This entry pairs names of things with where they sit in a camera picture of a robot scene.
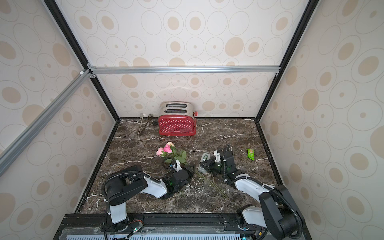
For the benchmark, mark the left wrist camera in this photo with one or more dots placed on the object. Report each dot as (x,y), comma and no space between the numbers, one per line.
(177,166)

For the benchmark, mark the pink rose bouquet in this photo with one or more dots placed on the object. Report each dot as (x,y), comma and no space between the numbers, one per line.
(169,153)

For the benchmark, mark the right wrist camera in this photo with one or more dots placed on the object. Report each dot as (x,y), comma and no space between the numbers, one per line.
(217,157)

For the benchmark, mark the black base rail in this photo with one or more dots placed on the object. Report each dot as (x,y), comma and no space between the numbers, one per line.
(159,226)

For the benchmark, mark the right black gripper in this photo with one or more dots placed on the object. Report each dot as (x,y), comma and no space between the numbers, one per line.
(214,165)

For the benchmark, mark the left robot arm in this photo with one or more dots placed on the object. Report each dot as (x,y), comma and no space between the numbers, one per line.
(121,186)

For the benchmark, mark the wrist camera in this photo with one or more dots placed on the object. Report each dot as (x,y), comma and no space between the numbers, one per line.
(217,157)
(177,166)

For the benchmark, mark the green snack packet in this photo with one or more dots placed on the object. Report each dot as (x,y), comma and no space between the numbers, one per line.
(251,154)

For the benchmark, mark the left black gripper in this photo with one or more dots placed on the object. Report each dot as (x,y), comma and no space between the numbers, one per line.
(188,170)

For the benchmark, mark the horizontal aluminium frame bar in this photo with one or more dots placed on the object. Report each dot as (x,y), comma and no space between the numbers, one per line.
(185,70)

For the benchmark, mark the left aluminium frame bar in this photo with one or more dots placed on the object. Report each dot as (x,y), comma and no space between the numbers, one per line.
(26,137)

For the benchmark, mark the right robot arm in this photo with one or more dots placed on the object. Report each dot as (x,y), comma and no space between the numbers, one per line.
(278,212)

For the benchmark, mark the metal tongs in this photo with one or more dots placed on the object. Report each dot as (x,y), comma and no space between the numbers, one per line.
(141,126)

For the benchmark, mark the red polka dot toaster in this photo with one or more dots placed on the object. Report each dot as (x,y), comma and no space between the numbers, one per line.
(177,119)

